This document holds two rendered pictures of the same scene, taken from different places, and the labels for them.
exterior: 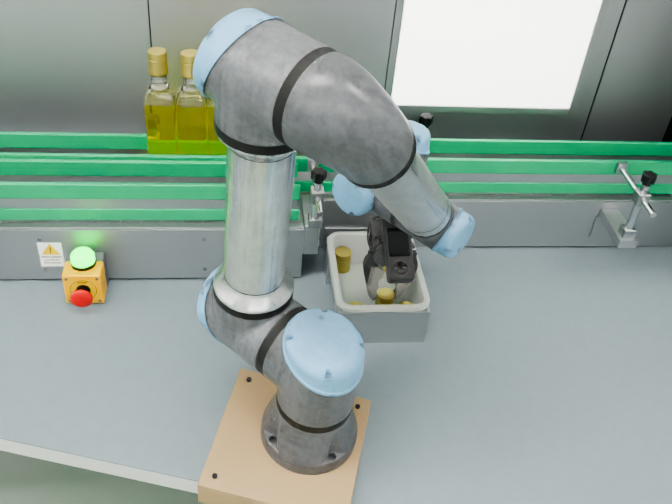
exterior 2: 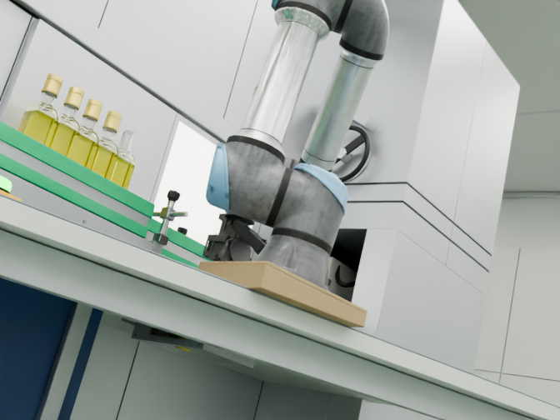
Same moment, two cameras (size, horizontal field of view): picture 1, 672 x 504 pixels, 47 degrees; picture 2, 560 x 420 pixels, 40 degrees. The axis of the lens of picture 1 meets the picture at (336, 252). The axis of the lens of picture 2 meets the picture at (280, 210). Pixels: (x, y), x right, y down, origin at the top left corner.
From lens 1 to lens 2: 1.60 m
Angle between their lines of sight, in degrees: 67
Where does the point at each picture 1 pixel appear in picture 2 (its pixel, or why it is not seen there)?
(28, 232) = not seen: outside the picture
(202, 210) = (86, 197)
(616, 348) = not seen: hidden behind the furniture
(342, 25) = (135, 146)
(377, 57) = (148, 180)
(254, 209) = (301, 63)
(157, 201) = (56, 172)
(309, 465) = (319, 281)
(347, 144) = (384, 12)
